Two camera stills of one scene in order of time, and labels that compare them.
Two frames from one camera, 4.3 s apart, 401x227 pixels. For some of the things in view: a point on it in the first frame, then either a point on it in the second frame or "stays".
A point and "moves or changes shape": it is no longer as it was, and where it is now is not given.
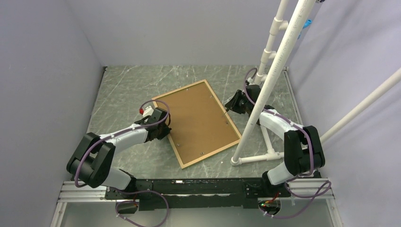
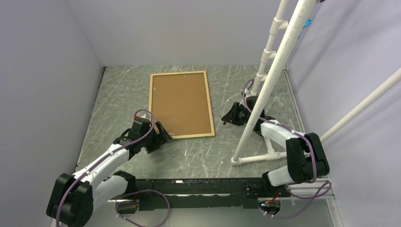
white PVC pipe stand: [276, 25] stays
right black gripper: [232, 104] to [231, 117]
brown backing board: [200, 126] moves or changes shape
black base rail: [201, 193] stays
